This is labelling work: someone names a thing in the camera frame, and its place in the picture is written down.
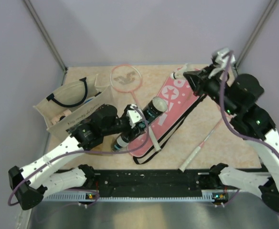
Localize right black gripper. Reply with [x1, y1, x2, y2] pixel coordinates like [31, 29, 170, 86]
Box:
[182, 63, 236, 116]

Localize black shuttlecock tube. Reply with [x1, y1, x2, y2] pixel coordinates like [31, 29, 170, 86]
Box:
[111, 97, 167, 152]

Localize pink racket cover bag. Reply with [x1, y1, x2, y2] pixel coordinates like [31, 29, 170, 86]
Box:
[131, 77, 203, 165]

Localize pink badminton racket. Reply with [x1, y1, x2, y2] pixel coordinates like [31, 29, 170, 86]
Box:
[109, 64, 150, 142]
[178, 119, 222, 172]

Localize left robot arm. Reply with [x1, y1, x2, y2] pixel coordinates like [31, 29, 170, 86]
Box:
[8, 104, 149, 210]

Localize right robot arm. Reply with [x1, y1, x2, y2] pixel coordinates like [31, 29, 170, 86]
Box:
[209, 74, 279, 213]

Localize brown cardboard box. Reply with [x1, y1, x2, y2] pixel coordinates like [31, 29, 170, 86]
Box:
[89, 143, 113, 156]

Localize beige floral tote bag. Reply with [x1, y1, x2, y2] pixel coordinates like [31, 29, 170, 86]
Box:
[34, 76, 116, 142]

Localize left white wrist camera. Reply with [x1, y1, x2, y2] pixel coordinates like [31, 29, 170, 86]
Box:
[126, 104, 143, 129]

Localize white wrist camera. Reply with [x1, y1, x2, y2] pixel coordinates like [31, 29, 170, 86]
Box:
[126, 104, 143, 129]
[209, 48, 230, 77]

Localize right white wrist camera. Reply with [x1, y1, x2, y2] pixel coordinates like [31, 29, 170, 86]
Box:
[209, 48, 230, 77]

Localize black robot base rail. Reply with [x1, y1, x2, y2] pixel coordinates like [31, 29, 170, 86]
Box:
[67, 168, 231, 198]

